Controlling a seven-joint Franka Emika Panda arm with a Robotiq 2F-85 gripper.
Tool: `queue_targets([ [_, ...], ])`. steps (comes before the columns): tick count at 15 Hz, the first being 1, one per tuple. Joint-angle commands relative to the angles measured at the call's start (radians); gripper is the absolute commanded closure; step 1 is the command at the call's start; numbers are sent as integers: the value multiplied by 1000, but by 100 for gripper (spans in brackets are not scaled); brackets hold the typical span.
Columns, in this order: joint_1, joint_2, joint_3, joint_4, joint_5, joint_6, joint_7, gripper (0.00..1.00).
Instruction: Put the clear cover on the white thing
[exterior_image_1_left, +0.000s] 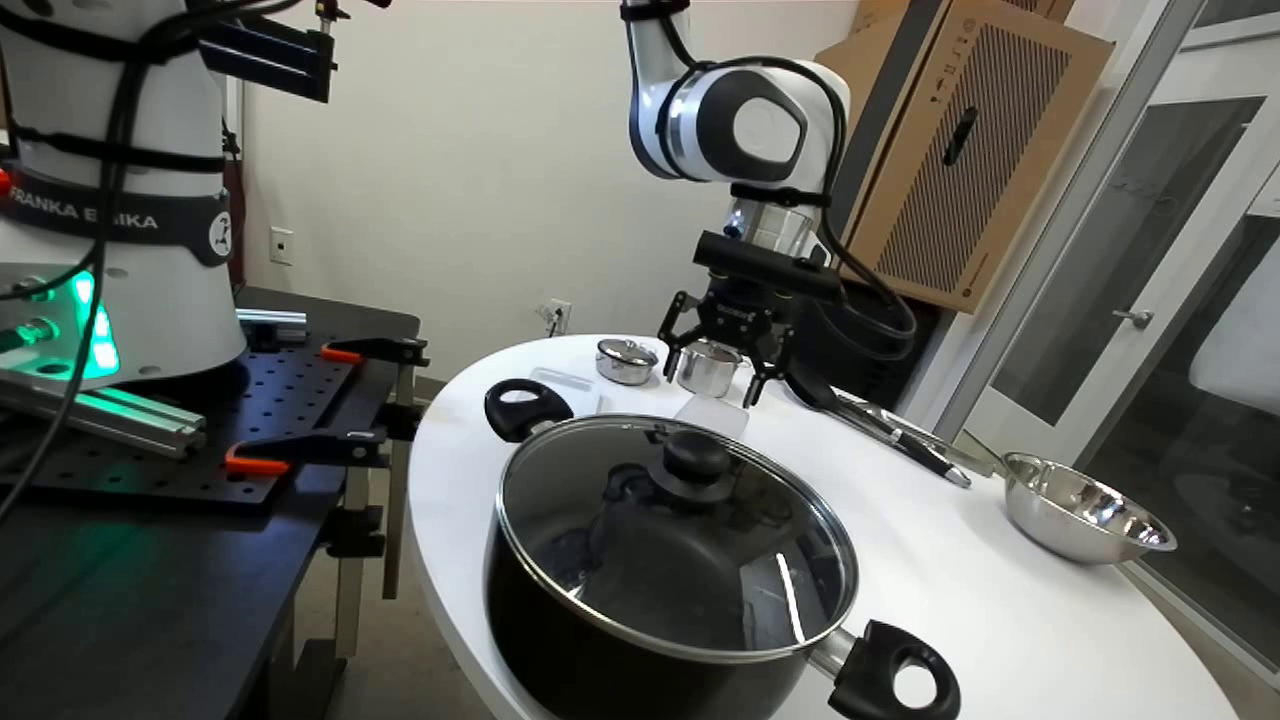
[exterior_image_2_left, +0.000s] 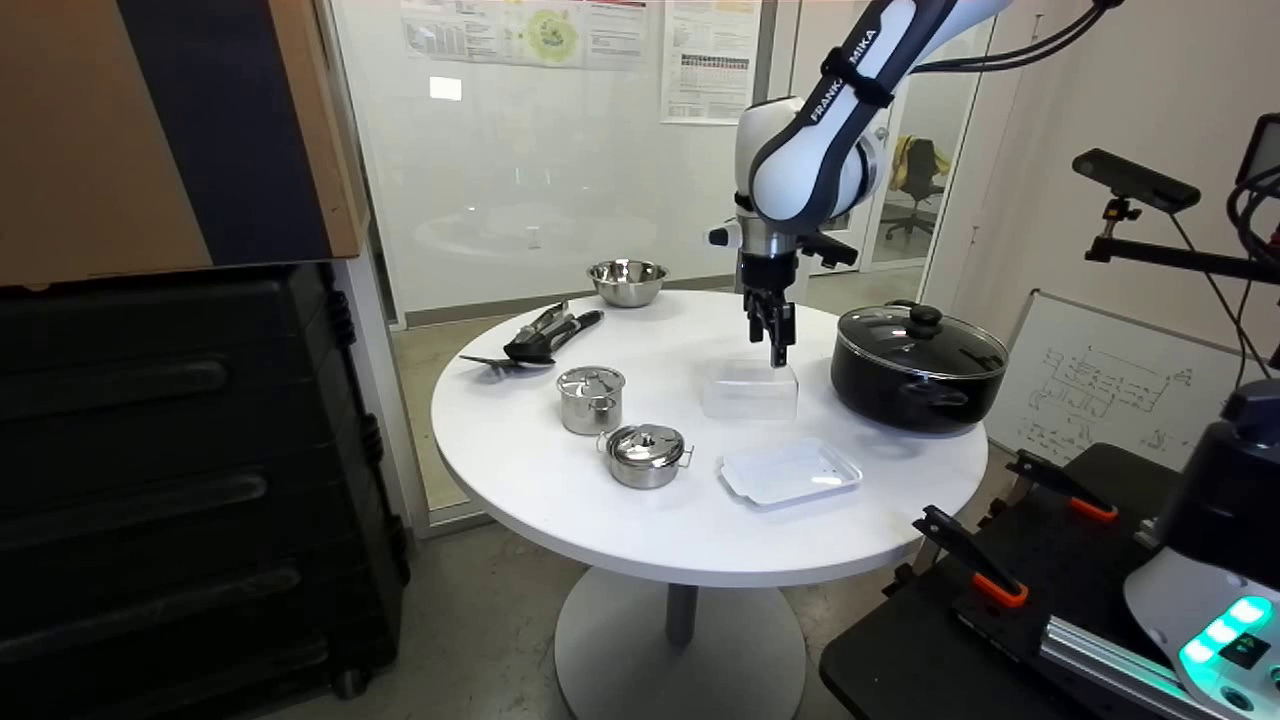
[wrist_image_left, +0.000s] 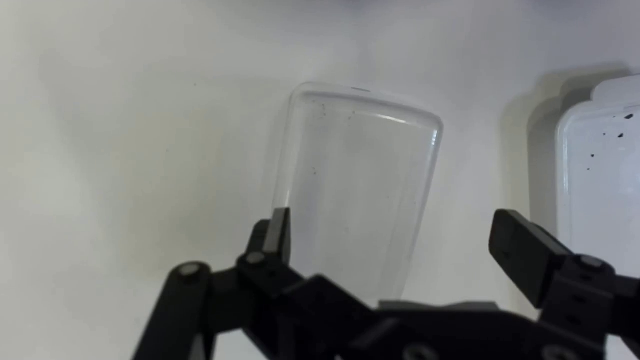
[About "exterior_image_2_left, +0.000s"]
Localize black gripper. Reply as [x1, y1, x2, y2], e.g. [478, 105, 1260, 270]
[740, 251, 804, 372]

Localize glass pot lid black knob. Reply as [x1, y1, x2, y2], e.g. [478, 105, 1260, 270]
[836, 300, 1012, 382]

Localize black cooking pot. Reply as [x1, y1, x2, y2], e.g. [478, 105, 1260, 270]
[827, 300, 1012, 432]

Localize wide steel bowl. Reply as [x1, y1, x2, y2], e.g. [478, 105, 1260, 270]
[584, 256, 672, 310]

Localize steel bowl near edge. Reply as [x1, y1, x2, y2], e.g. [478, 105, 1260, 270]
[599, 418, 695, 493]

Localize tall steel cup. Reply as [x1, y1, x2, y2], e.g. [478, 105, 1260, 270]
[553, 364, 631, 438]

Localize office chair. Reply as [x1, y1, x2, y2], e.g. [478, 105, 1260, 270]
[876, 136, 951, 246]

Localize black kitchen tongs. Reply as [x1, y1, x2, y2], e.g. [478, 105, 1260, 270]
[501, 297, 609, 366]

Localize round white table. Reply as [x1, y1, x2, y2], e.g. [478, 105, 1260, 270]
[430, 283, 998, 720]

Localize white text poster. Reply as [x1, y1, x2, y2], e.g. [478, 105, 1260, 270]
[659, 0, 764, 127]

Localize black spatula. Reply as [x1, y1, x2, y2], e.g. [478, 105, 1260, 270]
[460, 346, 555, 381]

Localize white whiteboard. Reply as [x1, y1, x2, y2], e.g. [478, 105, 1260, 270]
[986, 287, 1253, 473]

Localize poster with green circle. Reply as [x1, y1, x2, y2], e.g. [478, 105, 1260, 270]
[398, 0, 659, 71]

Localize black perforated robot bench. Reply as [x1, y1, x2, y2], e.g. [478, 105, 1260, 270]
[818, 435, 1280, 720]

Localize black stand-mounted device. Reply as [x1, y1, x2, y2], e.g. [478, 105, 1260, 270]
[1233, 113, 1280, 277]

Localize black ribbed case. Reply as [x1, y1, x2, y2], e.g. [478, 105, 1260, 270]
[0, 260, 411, 720]

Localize brown cardboard box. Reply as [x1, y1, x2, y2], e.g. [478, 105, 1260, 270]
[0, 0, 374, 290]

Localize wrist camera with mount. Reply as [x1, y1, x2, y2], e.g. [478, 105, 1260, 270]
[704, 215, 866, 270]

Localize black clamp orange handle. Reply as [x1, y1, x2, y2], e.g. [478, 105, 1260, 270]
[914, 498, 1033, 614]
[1003, 446, 1123, 527]

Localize thin black camera cable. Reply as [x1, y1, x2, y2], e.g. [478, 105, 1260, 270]
[951, 0, 1129, 76]

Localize black camera on stand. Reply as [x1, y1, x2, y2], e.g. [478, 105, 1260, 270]
[1073, 142, 1206, 215]

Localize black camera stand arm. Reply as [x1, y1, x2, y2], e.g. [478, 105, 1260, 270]
[1082, 195, 1280, 287]

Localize aluminium rail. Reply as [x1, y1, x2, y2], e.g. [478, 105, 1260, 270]
[1036, 612, 1235, 720]

